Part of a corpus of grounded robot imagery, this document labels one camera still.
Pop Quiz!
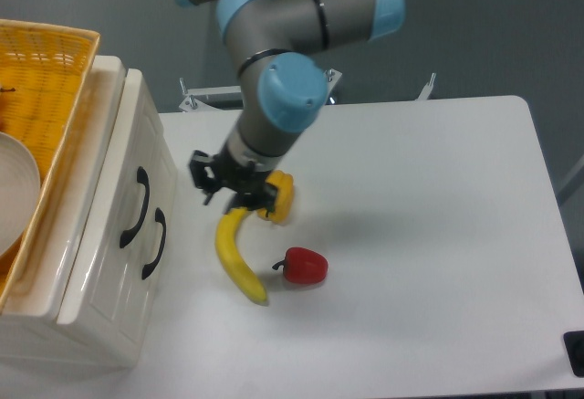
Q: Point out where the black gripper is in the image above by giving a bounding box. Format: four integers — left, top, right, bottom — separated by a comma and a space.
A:
189, 150, 278, 215

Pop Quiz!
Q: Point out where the white drawer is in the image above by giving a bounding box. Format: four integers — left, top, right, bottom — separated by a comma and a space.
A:
59, 69, 177, 339

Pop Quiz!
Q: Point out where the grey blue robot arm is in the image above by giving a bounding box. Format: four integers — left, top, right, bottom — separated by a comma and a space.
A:
176, 0, 405, 214

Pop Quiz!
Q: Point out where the white drawer cabinet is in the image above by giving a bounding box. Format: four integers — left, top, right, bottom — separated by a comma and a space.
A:
1, 56, 159, 367

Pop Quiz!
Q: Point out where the yellow bell pepper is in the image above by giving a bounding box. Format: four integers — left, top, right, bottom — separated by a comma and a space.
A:
256, 170, 295, 225

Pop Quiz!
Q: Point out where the yellow banana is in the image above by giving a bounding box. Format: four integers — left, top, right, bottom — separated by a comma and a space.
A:
214, 208, 268, 306

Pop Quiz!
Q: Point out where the red bell pepper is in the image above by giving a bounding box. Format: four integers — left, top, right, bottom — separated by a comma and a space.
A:
272, 247, 329, 285

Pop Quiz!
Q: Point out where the white ribbed plate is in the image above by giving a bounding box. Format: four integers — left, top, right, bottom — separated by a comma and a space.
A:
1, 132, 40, 257

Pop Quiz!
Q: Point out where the yellow woven basket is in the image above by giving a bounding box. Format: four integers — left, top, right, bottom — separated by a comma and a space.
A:
1, 19, 100, 306

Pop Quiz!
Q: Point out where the black corner object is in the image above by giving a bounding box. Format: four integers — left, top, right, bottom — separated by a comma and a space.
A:
563, 331, 584, 378

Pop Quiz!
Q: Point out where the black lower drawer handle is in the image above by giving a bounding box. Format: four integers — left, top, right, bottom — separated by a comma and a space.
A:
141, 207, 168, 280

